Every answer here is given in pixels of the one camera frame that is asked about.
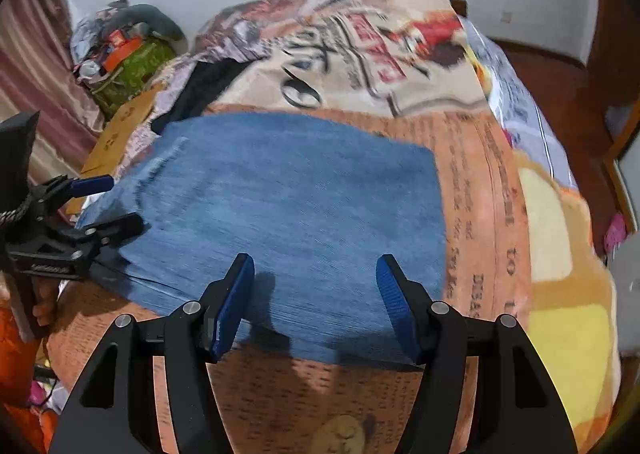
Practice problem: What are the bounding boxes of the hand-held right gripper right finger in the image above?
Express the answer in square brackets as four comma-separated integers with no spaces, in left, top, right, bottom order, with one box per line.
[375,254,580,454]

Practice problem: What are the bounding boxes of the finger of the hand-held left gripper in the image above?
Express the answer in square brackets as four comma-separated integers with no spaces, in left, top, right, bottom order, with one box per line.
[34,175,115,209]
[52,212,147,257]

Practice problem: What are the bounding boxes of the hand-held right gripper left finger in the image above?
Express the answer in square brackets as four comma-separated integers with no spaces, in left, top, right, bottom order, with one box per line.
[47,253,257,454]

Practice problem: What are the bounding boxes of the blue denim pants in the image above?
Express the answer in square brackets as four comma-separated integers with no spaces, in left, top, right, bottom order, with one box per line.
[75,112,449,366]

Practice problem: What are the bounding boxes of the person's left hand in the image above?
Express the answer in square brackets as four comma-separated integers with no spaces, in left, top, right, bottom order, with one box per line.
[31,279,62,331]

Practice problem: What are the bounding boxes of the bamboo lap desk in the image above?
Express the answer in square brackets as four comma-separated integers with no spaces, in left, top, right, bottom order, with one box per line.
[65,87,161,215]

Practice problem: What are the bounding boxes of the orange cloth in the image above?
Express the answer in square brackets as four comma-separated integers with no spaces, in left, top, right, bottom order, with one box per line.
[0,301,61,454]

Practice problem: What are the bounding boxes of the striped red curtain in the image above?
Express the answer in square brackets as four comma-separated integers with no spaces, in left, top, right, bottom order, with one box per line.
[0,0,106,185]

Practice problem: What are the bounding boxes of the green patterned storage box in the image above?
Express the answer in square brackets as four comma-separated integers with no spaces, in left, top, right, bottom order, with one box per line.
[90,37,176,121]

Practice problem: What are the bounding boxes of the pile of clutter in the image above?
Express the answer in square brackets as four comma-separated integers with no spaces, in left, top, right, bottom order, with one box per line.
[70,0,151,82]

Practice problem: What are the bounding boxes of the black garment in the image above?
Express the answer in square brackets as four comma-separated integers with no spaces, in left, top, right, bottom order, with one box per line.
[150,57,246,135]

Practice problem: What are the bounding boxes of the yellow orange plush blanket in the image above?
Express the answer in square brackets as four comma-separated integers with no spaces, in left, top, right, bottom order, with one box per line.
[510,149,623,454]

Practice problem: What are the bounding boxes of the grey plush pillow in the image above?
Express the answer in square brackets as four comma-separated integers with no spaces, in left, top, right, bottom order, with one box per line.
[117,3,188,51]

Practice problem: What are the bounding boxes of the printed blanket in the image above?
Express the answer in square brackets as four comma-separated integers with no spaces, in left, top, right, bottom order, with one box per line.
[45,0,531,454]

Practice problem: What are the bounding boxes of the white printed quilt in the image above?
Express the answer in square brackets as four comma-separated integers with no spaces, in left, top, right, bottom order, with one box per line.
[460,17,581,190]

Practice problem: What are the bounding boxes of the wooden framed furniture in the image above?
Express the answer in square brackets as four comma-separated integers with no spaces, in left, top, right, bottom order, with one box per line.
[602,102,640,235]

